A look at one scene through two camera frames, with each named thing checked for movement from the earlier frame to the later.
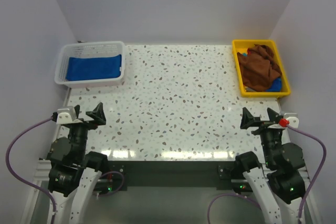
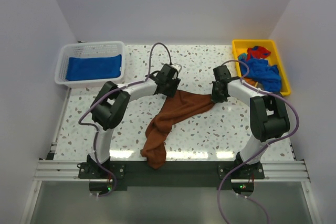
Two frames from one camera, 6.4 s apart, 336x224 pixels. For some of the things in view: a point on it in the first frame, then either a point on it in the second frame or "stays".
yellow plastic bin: (239, 46) stays
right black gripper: (248, 119) → (214, 98)
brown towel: (259, 67) → (182, 103)
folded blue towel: (85, 68) stays
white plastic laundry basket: (90, 50) stays
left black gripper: (97, 114) → (170, 93)
